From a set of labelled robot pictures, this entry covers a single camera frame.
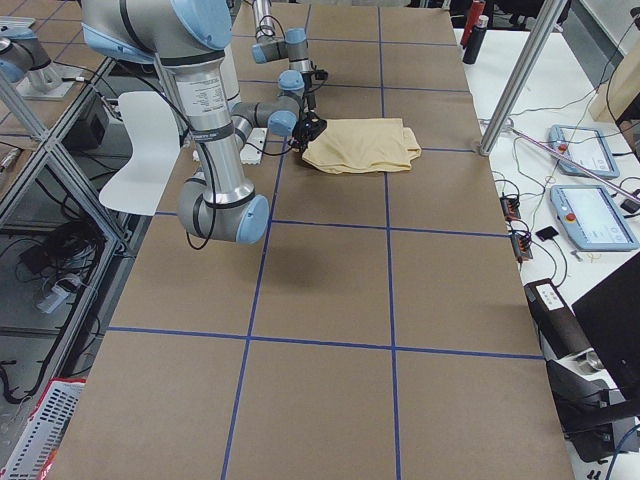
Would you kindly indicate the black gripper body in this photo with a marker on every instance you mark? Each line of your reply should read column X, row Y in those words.
column 303, row 135
column 308, row 83

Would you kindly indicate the beige long-sleeve printed shirt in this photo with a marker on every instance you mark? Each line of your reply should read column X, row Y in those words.
column 358, row 146

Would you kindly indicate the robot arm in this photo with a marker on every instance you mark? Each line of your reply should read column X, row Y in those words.
column 189, row 39
column 273, row 44

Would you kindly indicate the white paper sheet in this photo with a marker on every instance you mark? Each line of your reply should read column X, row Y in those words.
column 138, row 186

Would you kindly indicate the black water bottle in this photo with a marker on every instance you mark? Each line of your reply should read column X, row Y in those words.
column 475, row 40

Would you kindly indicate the red water bottle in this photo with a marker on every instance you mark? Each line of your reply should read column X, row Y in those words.
column 475, row 11

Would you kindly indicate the upper teach pendant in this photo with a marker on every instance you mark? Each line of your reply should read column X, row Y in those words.
column 585, row 146

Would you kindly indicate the teach pendant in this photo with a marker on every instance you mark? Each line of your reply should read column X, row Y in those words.
column 591, row 219
column 585, row 146

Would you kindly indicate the lower teach pendant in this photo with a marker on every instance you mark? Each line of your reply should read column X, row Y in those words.
column 591, row 219

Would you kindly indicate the metal reacher grabber tool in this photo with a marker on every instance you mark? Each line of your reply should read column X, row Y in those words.
column 567, row 165

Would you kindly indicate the black box device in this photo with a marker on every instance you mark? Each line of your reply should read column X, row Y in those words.
column 560, row 332

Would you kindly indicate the black monitor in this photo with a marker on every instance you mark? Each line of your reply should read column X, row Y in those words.
column 608, row 314

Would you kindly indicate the red white plastic basket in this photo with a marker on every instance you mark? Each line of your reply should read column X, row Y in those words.
column 36, row 449

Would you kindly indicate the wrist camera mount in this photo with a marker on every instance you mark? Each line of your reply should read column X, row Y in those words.
column 319, row 75

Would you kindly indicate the aluminium frame post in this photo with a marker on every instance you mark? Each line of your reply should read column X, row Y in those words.
column 549, row 13

